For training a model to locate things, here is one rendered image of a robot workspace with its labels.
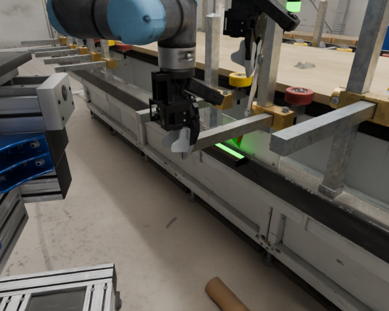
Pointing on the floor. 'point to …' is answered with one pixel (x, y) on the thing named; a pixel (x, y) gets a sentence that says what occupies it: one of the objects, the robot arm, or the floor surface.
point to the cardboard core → (224, 296)
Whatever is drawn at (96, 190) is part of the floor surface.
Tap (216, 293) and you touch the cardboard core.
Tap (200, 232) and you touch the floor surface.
